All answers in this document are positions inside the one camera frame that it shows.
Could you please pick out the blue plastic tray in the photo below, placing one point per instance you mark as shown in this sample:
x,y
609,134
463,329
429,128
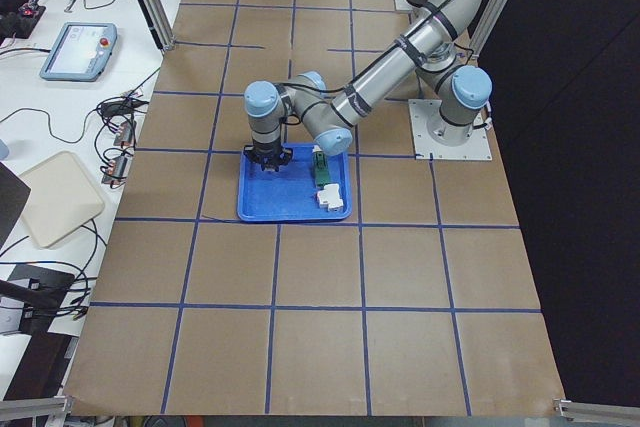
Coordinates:
x,y
290,194

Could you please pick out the black laptop corner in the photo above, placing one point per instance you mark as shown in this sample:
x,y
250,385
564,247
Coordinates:
x,y
13,198

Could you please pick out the white circuit breaker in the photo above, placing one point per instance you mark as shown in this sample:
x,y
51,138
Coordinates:
x,y
329,198

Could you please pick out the black camera stand base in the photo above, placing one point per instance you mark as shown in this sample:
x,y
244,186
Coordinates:
x,y
31,297

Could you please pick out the beige plastic tray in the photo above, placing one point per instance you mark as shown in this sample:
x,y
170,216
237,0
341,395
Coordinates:
x,y
62,198

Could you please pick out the near teach pendant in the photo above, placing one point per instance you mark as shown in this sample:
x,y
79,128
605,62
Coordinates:
x,y
80,53

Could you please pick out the green terminal block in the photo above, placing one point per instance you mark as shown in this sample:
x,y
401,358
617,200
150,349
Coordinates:
x,y
322,175

